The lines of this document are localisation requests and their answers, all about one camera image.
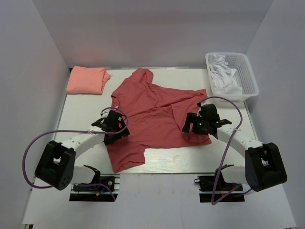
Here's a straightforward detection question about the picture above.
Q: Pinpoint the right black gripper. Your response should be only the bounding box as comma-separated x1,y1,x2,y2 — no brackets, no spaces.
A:
183,113,209,135

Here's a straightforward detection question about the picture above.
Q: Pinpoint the red t-shirt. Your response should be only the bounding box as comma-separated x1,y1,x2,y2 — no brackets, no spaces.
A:
106,68,211,173

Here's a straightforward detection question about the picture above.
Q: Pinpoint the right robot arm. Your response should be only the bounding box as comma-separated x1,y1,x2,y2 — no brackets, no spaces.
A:
182,104,287,192

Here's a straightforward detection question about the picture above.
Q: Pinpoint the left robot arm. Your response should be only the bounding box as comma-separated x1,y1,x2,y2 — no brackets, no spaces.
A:
35,107,130,190

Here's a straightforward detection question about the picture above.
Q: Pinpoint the white crumpled t-shirt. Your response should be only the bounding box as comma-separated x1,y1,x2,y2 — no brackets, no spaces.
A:
208,54,242,95

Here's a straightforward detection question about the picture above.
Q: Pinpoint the white plastic basket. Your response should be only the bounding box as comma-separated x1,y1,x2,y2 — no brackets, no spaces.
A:
205,52,259,101

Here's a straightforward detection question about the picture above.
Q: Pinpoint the folded salmon t-shirt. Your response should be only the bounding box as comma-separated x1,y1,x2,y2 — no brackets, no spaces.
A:
66,66,111,95

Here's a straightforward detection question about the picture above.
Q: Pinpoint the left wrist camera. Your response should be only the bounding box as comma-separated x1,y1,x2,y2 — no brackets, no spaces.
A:
100,107,116,118

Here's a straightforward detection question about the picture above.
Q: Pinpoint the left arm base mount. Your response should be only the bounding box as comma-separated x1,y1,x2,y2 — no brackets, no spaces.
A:
69,175,120,202

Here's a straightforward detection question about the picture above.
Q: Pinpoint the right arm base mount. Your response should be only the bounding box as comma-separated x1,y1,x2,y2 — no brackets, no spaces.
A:
194,175,245,203

